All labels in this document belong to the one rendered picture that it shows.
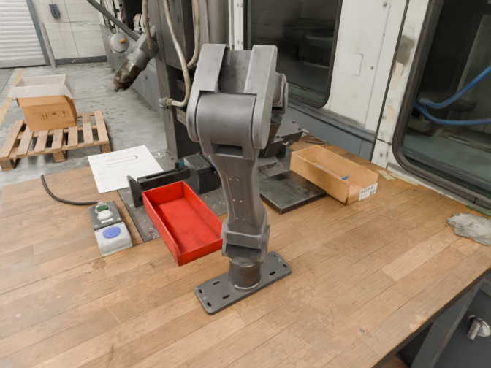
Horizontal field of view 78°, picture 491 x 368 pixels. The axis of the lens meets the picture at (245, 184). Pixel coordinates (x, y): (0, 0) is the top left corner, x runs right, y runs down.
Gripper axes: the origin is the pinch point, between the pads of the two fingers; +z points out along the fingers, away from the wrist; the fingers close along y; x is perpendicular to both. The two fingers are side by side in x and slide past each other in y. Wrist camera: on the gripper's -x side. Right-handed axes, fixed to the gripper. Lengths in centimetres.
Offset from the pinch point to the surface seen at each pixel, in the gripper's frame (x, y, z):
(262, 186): -8.6, 0.4, 10.5
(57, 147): 48, 219, 200
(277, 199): -8.0, -6.9, 7.1
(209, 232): 13.6, -8.6, 8.3
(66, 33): -32, 835, 424
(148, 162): 14.7, 33.9, 28.8
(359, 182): -35.8, -11.5, 4.8
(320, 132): -62, 27, 26
